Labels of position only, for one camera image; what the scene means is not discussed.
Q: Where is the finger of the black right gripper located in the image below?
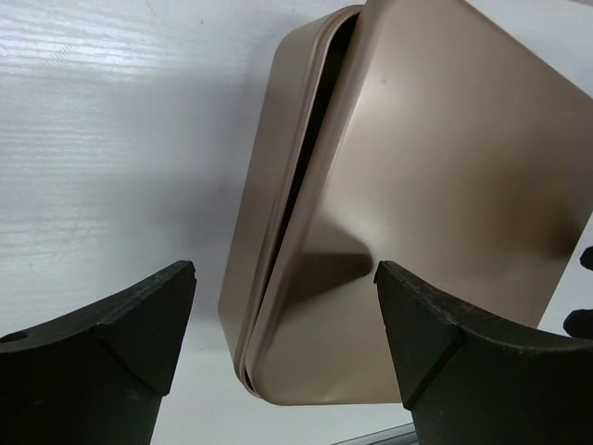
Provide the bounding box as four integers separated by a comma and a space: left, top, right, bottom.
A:
579, 246, 593, 271
562, 309, 593, 340

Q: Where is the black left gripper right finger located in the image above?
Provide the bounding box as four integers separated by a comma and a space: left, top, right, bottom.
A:
374, 261, 592, 444

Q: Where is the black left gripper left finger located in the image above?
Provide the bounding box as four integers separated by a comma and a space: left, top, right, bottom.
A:
1, 261, 196, 444

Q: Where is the gold tin lid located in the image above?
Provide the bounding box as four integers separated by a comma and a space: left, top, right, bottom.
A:
244, 1, 592, 405

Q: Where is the gold square tin box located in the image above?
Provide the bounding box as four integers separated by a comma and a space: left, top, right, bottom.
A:
219, 5, 361, 388

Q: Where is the aluminium frame rail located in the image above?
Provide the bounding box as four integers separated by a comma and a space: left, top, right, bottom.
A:
345, 423, 418, 445

